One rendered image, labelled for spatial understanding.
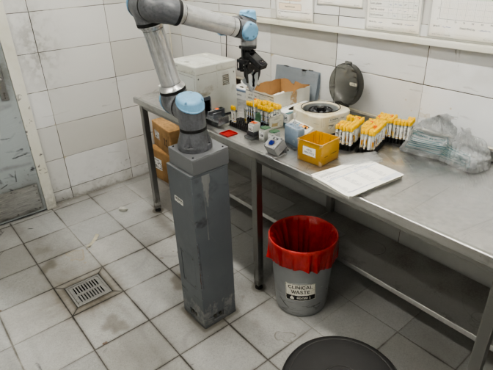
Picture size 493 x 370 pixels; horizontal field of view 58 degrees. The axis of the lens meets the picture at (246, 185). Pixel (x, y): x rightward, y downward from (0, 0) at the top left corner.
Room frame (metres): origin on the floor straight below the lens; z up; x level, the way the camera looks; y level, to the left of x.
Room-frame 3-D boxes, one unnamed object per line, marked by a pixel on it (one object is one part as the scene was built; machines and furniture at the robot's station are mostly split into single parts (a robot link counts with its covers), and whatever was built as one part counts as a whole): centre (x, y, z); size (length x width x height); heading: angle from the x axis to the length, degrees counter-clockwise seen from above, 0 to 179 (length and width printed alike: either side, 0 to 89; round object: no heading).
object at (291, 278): (1.85, -0.28, 0.22); 0.38 x 0.37 x 0.44; 39
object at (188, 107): (1.79, 0.23, 1.12); 0.13 x 0.12 x 0.14; 32
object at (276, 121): (2.26, -0.10, 0.91); 0.20 x 0.10 x 0.07; 39
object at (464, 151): (1.69, -0.93, 0.94); 0.20 x 0.17 x 0.14; 22
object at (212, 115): (2.30, 0.17, 0.92); 0.21 x 0.07 x 0.05; 39
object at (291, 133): (1.94, -0.23, 0.92); 0.10 x 0.07 x 0.10; 31
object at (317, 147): (1.79, -0.32, 0.93); 0.13 x 0.13 x 0.10; 44
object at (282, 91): (2.46, -0.19, 0.95); 0.29 x 0.25 x 0.15; 129
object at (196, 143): (1.79, 0.22, 1.00); 0.15 x 0.15 x 0.10
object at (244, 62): (2.09, -0.03, 1.26); 0.09 x 0.08 x 0.12; 39
